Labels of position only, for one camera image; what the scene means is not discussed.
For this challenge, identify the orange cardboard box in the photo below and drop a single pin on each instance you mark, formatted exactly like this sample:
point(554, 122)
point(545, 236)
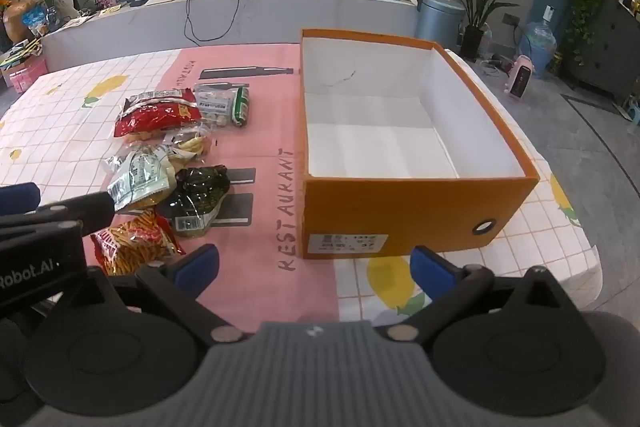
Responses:
point(400, 207)

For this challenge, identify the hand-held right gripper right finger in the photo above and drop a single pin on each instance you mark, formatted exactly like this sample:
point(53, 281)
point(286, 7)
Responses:
point(430, 267)

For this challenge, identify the clear bag of pale pieces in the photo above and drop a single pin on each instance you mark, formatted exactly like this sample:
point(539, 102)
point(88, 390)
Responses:
point(192, 142)

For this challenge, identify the pink heater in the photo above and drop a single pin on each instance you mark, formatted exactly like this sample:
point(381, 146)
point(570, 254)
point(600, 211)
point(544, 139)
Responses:
point(520, 79)

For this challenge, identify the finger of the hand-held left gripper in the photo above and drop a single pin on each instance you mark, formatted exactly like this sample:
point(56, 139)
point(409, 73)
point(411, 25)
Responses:
point(85, 212)
point(20, 198)

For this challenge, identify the dark green pickle bag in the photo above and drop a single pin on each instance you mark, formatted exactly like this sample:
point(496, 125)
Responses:
point(200, 192)

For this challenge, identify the checked printed tablecloth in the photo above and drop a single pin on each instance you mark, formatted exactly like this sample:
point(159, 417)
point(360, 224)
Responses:
point(60, 117)

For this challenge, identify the grey-blue trash can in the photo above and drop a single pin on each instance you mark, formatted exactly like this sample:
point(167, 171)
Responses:
point(440, 22)

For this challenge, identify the pink box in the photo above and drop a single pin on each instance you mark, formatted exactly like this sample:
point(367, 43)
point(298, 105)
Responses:
point(25, 74)

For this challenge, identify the clear candy bag white label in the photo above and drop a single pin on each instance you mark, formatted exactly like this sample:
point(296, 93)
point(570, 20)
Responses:
point(212, 104)

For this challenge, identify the tall potted plant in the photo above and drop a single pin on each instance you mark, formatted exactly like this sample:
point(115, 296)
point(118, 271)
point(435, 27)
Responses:
point(472, 39)

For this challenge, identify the dark drawer cabinet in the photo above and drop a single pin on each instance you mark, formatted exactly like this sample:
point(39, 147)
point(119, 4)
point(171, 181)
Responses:
point(605, 52)

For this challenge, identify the white and green snack packet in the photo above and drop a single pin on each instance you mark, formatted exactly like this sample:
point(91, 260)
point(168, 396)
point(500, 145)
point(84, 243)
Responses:
point(135, 179)

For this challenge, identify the brown gourd vase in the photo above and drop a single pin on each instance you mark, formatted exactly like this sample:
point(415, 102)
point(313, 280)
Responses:
point(17, 19)

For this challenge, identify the blue water jug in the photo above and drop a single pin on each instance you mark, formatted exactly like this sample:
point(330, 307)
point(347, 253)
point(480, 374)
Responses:
point(540, 47)

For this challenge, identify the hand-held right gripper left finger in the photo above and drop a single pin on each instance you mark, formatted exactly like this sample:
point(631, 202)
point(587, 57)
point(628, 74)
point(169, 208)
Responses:
point(200, 264)

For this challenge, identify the long white media console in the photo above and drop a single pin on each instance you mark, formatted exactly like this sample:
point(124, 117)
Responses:
point(300, 17)

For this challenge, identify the red bag of snack sticks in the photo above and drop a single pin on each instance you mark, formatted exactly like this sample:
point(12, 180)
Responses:
point(135, 242)

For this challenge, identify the green tube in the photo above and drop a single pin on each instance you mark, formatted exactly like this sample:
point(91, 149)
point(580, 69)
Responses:
point(241, 107)

